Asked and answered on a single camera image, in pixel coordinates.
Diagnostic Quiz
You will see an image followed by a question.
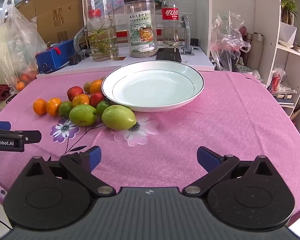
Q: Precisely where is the small orange tangerine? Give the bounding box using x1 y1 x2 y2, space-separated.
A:
89 79 104 94
33 98 48 116
72 94 91 107
46 97 62 117

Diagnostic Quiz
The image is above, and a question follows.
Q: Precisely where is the black phone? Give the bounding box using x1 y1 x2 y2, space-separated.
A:
156 47 182 63

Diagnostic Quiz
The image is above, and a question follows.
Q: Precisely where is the plastic bag with red contents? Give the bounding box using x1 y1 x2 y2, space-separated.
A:
267 67 297 96

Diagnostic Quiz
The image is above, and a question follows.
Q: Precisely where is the clear plastic bag with tangerines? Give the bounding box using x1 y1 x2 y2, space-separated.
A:
0 0 47 92

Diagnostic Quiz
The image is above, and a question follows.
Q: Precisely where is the white shelf unit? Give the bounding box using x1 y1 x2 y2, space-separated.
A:
247 0 300 135

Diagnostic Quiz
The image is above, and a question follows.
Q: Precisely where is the red fruit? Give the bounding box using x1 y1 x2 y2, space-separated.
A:
90 92 105 107
67 86 84 102

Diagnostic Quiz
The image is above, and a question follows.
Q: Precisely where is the white planter box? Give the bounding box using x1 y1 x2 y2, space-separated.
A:
278 22 298 48

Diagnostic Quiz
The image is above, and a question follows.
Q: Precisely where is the clear plastic jar with label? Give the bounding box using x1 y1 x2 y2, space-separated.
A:
124 0 157 58

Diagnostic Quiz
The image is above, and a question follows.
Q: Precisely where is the brown cardboard box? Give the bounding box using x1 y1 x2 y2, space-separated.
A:
15 0 85 46

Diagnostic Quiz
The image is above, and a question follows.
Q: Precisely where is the clear bottle with red cap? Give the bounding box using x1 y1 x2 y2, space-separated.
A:
87 9 103 55

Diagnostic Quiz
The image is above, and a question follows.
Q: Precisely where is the small green tomato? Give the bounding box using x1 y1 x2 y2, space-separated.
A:
96 100 112 117
58 101 73 118

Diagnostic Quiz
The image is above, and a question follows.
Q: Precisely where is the pink floral tablecloth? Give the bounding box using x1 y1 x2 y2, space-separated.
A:
0 70 300 230

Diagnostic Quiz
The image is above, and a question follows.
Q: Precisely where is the white round plate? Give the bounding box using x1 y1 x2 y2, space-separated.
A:
101 61 205 113

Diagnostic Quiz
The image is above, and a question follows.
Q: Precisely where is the crumpled clear plastic bag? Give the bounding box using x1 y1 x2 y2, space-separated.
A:
211 11 252 72

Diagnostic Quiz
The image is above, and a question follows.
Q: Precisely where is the glass vase with water plants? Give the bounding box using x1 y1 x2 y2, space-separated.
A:
82 0 120 62

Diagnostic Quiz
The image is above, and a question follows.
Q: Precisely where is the white base board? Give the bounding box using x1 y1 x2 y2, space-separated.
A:
36 45 215 79

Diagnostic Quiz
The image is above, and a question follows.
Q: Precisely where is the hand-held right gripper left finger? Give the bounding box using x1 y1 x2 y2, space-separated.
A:
22 145 116 197

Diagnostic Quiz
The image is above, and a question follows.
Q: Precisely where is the cola bottle with red label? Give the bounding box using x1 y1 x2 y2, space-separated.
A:
161 0 180 48

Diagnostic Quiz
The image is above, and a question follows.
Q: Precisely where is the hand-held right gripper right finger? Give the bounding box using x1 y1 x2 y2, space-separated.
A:
182 146 282 197

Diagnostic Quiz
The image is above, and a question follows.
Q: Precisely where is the blue plastic box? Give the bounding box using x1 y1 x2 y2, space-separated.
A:
35 39 75 74

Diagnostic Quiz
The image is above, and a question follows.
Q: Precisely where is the grey metal bracket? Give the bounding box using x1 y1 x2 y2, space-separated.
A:
74 26 91 60
180 15 196 55

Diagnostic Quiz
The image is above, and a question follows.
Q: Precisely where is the large green fruit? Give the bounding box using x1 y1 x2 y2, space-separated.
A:
101 105 137 131
69 104 97 127

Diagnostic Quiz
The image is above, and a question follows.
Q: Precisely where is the red and black cloth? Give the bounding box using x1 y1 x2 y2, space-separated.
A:
0 84 12 103

